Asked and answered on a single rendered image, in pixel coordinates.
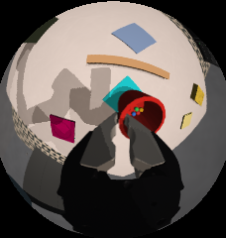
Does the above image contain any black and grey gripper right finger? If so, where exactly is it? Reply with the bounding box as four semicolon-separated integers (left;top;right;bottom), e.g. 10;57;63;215
123;113;184;190

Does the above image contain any pale yellow square pad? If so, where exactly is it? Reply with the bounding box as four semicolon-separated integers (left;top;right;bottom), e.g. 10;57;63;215
180;112;192;129

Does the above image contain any red cup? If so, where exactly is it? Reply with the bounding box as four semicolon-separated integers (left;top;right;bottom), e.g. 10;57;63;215
118;89;166;139

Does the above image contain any yellow sponge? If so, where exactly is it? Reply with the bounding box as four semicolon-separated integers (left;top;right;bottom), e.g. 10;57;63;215
190;83;204;106

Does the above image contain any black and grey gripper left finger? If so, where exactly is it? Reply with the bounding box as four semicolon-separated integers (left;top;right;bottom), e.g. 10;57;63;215
56;112;119;197

